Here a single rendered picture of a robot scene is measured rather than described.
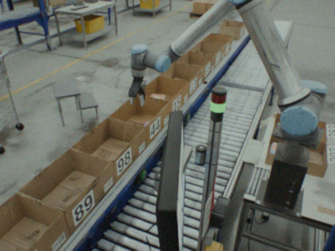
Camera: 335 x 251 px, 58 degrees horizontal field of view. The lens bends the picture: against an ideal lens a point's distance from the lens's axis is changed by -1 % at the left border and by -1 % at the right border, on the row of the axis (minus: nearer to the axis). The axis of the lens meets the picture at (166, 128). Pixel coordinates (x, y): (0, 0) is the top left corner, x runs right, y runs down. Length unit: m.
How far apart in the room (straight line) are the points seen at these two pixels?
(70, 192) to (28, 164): 1.85
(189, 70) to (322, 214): 1.74
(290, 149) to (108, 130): 1.17
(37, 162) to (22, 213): 1.92
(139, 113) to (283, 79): 1.34
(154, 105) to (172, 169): 1.53
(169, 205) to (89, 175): 1.17
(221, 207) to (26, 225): 0.95
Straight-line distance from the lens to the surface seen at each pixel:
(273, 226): 2.85
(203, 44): 3.71
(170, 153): 0.89
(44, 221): 1.63
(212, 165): 1.15
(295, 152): 1.73
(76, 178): 1.86
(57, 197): 1.77
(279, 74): 1.38
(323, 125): 2.71
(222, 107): 1.01
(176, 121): 1.03
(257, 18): 1.35
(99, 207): 1.66
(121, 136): 2.10
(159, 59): 1.61
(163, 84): 2.68
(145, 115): 2.39
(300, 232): 2.89
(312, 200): 2.05
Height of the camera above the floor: 2.08
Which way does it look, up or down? 32 degrees down
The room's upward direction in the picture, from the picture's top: straight up
